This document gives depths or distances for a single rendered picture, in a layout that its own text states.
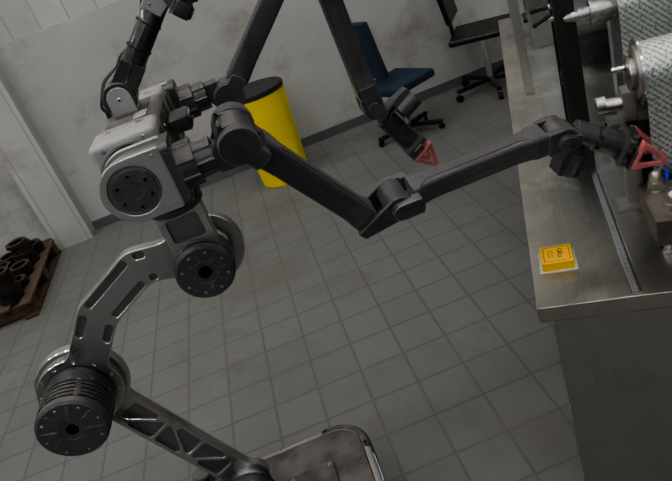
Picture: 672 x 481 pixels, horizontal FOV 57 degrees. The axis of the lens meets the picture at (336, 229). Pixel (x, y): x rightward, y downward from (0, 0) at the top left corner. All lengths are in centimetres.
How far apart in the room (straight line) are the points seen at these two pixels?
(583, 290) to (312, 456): 113
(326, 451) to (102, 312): 91
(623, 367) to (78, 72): 454
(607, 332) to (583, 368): 11
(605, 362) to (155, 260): 107
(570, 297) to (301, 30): 412
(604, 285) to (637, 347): 15
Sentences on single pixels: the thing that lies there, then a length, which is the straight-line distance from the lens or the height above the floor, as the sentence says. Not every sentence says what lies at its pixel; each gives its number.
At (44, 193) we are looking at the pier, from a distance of 545.
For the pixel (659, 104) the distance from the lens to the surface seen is 149.
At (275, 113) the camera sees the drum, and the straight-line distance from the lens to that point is 461.
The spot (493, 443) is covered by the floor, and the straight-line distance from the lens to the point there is 235.
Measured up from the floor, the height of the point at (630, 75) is 126.
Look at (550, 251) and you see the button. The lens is 152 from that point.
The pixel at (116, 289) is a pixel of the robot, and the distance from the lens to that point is 164.
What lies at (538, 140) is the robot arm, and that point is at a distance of 138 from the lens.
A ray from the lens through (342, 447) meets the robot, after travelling 217.
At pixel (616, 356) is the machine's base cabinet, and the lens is 151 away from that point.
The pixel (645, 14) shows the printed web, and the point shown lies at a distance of 168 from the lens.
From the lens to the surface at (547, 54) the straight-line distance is 250.
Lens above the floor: 178
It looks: 27 degrees down
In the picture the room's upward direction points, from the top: 21 degrees counter-clockwise
